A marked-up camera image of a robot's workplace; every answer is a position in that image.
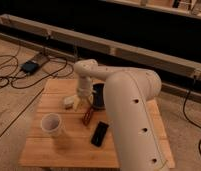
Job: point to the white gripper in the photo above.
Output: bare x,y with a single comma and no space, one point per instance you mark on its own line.
82,93

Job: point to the dark ceramic bowl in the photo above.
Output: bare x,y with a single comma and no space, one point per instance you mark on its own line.
98,102

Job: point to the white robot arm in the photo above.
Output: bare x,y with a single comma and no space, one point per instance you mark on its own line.
126,93

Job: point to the brown snack bar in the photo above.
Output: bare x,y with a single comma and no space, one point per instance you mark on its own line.
87,116

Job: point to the black rectangular phone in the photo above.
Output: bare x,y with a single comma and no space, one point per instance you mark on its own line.
99,134

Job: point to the wooden table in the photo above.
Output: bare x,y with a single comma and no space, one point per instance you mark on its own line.
73,147

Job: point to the white paper cup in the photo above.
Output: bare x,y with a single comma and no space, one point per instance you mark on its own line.
51,124

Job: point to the blue power box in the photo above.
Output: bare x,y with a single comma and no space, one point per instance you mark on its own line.
29,67

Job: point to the long wooden beam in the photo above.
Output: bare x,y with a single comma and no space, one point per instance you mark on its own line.
159,60

